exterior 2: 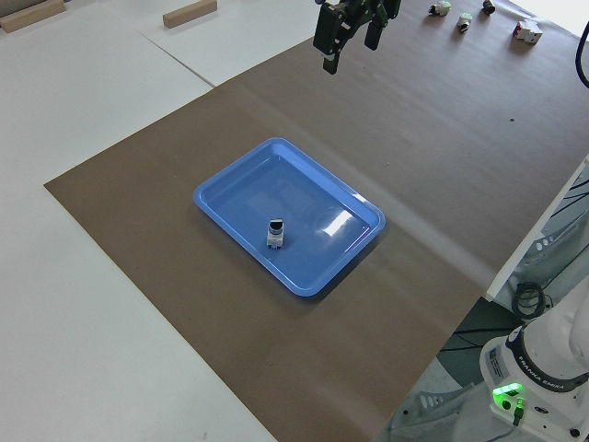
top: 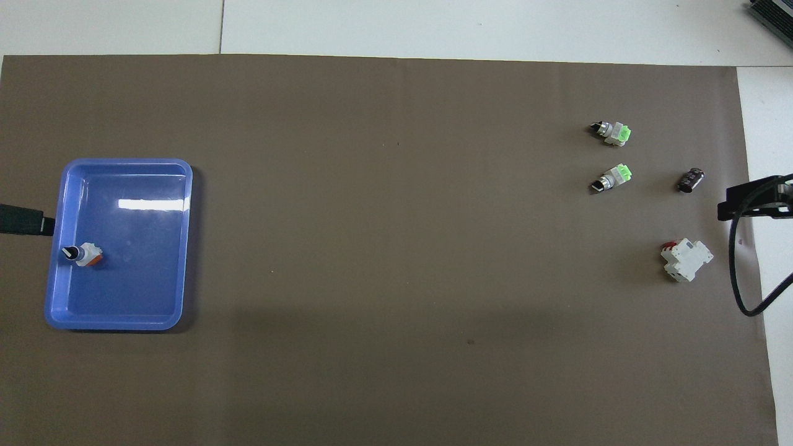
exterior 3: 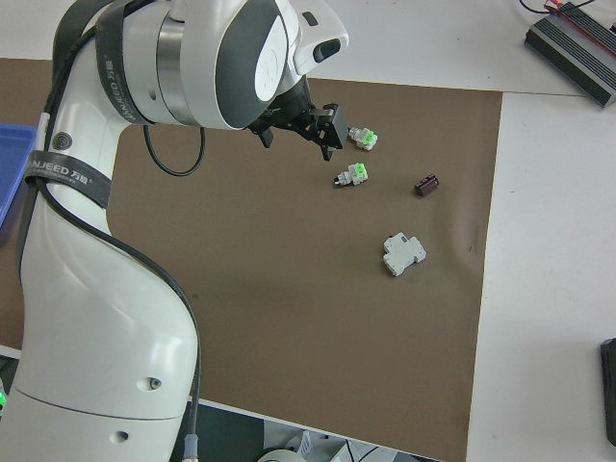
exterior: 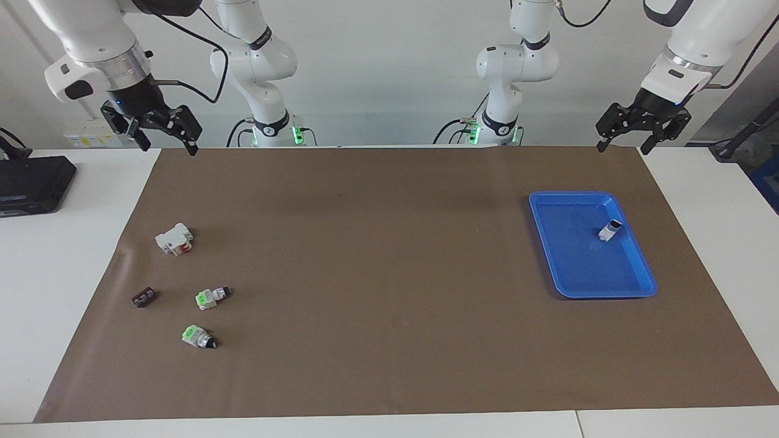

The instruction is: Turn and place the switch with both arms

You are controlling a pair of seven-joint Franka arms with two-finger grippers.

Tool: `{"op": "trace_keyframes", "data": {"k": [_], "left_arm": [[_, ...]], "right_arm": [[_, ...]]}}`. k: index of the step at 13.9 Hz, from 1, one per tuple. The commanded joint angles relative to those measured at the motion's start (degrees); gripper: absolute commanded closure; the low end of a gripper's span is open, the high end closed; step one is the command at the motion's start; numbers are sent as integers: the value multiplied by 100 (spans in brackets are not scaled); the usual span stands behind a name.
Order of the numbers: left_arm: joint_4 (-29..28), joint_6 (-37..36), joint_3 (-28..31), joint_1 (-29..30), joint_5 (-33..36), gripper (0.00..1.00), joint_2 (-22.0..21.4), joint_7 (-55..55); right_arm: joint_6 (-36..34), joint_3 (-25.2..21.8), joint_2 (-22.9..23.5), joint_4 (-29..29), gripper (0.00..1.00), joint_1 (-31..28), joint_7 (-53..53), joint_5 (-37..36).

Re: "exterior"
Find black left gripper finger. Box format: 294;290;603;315
595;103;643;153
640;108;693;156

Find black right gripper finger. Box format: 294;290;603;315
100;105;151;151
159;105;203;156

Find white green switch silver knob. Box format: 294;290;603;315
195;285;232;311

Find black tripod stand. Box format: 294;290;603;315
709;97;779;162

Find black box device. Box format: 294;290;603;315
0;156;78;218

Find white circuit breaker red lever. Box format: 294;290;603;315
155;223;194;257

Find blue crate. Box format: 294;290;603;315
750;167;779;214

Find blue plastic tray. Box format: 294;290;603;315
528;191;658;299

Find brown paper table mat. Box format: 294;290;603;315
33;146;779;423

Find white wall socket box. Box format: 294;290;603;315
64;119;125;148

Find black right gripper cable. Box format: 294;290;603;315
143;6;229;104

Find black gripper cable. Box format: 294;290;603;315
143;6;229;104
557;0;779;91

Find black right arm base cables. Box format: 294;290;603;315
226;117;317;148

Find black arm base cables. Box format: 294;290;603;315
226;117;317;148
433;91;491;145

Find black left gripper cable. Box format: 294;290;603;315
557;0;779;91

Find black cable on box device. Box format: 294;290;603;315
0;128;31;160

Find black left arm base cables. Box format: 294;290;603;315
433;91;491;145

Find white green switch black knob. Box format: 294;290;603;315
181;324;220;351

